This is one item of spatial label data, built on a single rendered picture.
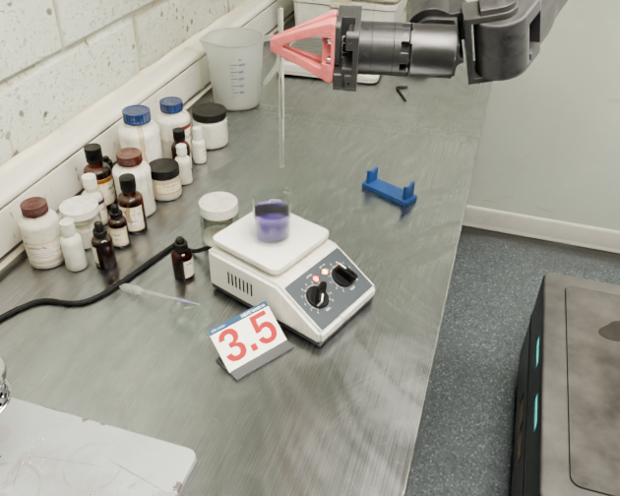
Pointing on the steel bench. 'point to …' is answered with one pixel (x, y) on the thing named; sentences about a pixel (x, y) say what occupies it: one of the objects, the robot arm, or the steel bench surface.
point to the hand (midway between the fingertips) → (278, 43)
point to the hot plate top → (302, 243)
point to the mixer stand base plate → (74, 457)
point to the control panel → (341, 297)
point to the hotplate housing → (263, 284)
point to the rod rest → (389, 189)
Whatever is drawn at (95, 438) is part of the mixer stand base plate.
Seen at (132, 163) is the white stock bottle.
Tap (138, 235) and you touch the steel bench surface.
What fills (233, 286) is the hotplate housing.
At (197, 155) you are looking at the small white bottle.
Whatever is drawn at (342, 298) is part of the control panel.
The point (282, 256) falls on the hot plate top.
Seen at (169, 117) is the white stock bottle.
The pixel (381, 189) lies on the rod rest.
